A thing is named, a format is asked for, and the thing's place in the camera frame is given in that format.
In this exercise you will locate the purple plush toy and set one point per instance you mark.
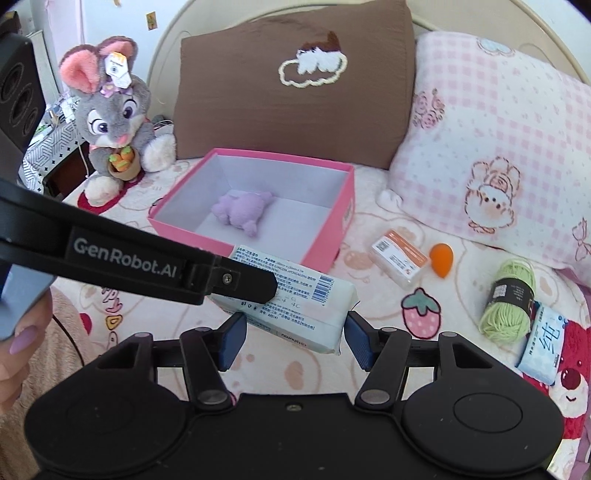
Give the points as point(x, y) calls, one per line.
point(242, 210)

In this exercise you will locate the grey bunny plush toy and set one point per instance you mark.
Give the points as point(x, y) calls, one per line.
point(115, 115)

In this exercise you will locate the orange makeup sponge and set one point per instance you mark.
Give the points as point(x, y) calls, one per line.
point(442, 258)

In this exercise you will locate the clear box with orange label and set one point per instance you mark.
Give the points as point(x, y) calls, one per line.
point(399, 261)

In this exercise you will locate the person's left hand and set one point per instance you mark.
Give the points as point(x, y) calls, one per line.
point(23, 364)

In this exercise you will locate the pink cardboard storage box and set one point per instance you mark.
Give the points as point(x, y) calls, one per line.
point(323, 230)

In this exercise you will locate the white barcode packet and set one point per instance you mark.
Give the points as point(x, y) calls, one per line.
point(304, 314)

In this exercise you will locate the brown embroidered pillow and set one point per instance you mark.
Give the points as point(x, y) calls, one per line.
point(254, 106)

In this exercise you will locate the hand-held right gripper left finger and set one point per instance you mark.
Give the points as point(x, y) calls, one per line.
point(233, 341)

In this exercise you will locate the black white patterned cloth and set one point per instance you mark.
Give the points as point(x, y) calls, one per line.
point(51, 147)

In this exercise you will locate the printed bear blanket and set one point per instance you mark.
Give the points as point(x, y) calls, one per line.
point(383, 323)

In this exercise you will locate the pink checked pillow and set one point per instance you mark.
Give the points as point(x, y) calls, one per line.
point(498, 120)

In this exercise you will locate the yellow wall sticker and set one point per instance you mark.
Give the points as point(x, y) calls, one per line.
point(151, 21)

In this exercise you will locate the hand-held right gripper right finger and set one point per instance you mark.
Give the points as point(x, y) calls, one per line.
point(360, 339)

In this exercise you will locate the blue wet wipes pack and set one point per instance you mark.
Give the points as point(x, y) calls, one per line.
point(542, 346)

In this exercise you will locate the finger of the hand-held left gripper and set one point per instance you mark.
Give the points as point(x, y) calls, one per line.
point(244, 284)

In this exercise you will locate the green yarn skein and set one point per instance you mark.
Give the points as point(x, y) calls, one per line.
point(505, 304)

